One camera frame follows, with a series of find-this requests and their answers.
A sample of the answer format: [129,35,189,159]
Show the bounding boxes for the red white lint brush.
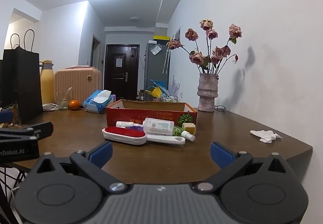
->
[101,126,186,146]

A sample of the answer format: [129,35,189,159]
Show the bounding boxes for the cream cube clock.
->
[182,122,196,135]

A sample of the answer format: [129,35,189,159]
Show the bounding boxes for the green spray bottle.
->
[173,126,195,142]

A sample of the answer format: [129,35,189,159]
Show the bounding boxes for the small white tube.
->
[115,121,135,128]

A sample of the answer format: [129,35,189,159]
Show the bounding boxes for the purple bottle cap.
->
[128,126,144,131]

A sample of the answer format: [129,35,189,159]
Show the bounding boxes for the snack packet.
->
[0,103,21,128]

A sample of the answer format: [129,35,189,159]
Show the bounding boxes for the black paper bag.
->
[0,28,44,125]

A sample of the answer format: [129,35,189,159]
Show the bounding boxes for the clear glass cup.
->
[56,87,72,110]

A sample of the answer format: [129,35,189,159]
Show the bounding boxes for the orange fruit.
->
[68,100,81,111]

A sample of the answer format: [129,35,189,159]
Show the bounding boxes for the yellow thermos bottle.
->
[40,60,55,105]

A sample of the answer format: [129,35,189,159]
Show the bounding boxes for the crumpled white tissue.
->
[250,130,282,144]

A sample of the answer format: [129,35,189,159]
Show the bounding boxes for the blue tissue pack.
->
[83,90,111,114]

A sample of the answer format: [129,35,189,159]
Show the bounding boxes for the pink suitcase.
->
[54,66,102,104]

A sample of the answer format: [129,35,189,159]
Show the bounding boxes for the purple tissue box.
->
[111,94,116,103]

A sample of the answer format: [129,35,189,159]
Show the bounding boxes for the dark entrance door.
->
[103,44,140,100]

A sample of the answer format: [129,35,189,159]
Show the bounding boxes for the red cardboard box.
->
[106,100,197,127]

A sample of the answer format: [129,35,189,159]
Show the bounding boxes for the pink ribbed vase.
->
[197,73,218,112]

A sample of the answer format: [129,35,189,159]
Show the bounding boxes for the yellow watering can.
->
[145,87,162,98]

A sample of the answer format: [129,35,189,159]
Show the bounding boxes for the grey refrigerator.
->
[144,39,169,90]

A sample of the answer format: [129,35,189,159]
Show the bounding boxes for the dried pink roses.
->
[163,19,242,77]

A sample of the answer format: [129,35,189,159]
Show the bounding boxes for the yellow box on fridge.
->
[153,35,170,41]

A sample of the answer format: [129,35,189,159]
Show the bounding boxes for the white coiled cable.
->
[42,103,60,112]

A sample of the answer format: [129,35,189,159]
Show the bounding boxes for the black wire glasses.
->
[215,105,226,112]

